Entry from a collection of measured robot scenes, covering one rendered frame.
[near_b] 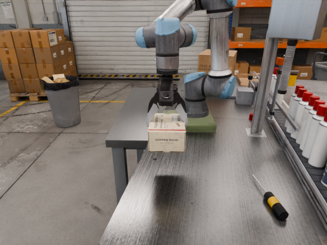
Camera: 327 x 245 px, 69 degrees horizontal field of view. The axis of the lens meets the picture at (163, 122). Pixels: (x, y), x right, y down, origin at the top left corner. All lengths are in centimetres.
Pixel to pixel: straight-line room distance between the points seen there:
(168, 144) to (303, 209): 45
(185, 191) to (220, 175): 16
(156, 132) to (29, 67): 397
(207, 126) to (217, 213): 54
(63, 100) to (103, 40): 264
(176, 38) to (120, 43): 481
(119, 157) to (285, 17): 93
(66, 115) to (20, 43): 168
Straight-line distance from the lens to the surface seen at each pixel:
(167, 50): 75
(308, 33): 105
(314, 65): 367
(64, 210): 210
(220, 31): 118
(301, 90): 116
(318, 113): 98
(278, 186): 94
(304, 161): 102
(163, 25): 75
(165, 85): 75
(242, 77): 240
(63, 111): 333
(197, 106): 129
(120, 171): 127
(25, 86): 474
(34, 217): 213
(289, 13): 107
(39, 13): 622
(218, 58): 119
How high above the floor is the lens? 137
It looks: 24 degrees down
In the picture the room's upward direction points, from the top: straight up
